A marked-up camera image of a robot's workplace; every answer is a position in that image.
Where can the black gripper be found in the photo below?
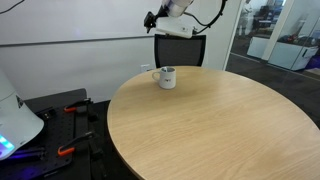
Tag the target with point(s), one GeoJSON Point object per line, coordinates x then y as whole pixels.
{"type": "Point", "coordinates": [150, 20]}

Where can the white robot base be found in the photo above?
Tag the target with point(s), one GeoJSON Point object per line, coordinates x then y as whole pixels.
{"type": "Point", "coordinates": [15, 123]}

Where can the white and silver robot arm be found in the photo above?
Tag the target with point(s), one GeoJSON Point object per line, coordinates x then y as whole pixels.
{"type": "Point", "coordinates": [176, 6]}

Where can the black mesh office chair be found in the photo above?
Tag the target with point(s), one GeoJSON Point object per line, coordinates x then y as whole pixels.
{"type": "Point", "coordinates": [180, 50]}

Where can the white ceramic mug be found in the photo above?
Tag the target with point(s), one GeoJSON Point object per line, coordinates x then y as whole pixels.
{"type": "Point", "coordinates": [166, 80]}

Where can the person in white clothes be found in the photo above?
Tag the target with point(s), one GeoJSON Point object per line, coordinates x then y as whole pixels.
{"type": "Point", "coordinates": [246, 16]}

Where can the white cabinet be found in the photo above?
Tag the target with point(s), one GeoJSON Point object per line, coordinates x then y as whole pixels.
{"type": "Point", "coordinates": [283, 53]}

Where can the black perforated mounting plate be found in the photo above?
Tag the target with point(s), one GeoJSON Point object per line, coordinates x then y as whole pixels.
{"type": "Point", "coordinates": [63, 133]}

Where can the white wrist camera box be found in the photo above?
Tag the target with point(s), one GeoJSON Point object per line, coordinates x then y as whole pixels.
{"type": "Point", "coordinates": [175, 27]}

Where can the white wall outlet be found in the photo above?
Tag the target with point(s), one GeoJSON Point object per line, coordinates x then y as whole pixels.
{"type": "Point", "coordinates": [145, 68]}

